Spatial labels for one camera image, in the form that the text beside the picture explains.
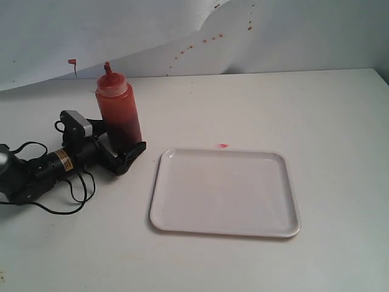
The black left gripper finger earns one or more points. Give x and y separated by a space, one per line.
124 160
95 128

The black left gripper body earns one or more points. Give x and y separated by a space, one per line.
83 154

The red ketchup squeeze bottle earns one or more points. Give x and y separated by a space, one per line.
118 109

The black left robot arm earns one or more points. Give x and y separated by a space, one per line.
23 182

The white rectangular tray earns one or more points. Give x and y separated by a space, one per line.
224 192

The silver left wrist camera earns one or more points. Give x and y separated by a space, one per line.
73 126

